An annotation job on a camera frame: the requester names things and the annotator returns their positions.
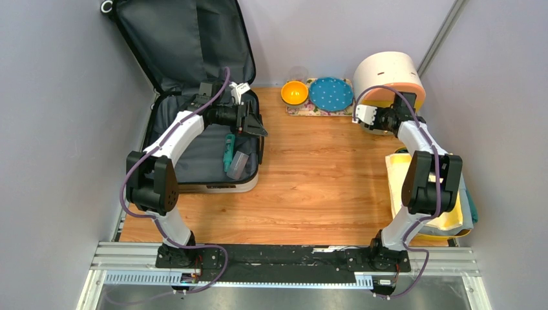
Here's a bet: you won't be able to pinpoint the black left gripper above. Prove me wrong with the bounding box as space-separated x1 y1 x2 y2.
213 101 268 139

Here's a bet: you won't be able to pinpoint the teal tube bottle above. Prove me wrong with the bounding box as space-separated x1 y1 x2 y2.
222 134 236 172

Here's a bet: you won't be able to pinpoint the beige sandal shoe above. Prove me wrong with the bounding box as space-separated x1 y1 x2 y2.
385 153 464 232

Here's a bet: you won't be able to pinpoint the clear plastic cup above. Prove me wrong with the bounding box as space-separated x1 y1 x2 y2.
225 151 249 180

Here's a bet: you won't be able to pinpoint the cream round drawer cabinet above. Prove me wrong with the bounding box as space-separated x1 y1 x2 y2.
353 52 426 138

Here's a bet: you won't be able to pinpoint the black white space suitcase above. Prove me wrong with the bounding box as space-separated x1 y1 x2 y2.
100 1 264 193

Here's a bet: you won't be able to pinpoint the dark green garment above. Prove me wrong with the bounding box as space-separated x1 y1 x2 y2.
394 147 479 224

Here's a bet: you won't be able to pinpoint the light blue denim jeans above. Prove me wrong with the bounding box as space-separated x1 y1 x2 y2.
420 179 473 236

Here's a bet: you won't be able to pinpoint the yellow plastic basket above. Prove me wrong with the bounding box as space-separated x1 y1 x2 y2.
385 147 474 240

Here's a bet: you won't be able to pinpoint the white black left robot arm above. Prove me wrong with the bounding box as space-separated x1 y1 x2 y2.
120 81 268 268

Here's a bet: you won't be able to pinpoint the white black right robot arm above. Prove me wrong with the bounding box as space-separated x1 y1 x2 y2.
368 92 463 271

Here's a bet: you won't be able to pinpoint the small yellow bowl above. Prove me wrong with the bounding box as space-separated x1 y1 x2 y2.
280 81 309 107

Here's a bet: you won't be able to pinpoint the floral placemat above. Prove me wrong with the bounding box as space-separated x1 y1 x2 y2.
284 78 355 117

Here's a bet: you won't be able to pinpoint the blue dotted plate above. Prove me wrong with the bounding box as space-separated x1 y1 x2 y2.
309 77 354 112

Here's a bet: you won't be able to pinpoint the clear drinking glass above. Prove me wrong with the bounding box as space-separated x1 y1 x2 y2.
287 66 309 83

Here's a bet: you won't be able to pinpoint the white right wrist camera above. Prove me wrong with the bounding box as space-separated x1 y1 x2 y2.
352 104 377 126

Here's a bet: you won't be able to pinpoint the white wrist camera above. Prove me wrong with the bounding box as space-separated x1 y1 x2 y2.
229 82 251 105
352 104 377 126

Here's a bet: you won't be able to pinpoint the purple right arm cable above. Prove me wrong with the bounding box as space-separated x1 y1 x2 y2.
353 85 442 299

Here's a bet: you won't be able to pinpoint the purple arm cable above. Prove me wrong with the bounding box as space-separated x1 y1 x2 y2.
119 66 232 295
353 85 442 299

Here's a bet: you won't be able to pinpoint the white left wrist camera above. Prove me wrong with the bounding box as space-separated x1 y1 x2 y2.
229 82 251 105

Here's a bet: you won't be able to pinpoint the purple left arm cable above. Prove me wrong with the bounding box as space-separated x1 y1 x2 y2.
119 66 232 295

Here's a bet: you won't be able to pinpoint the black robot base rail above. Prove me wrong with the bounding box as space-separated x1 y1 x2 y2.
155 244 411 289

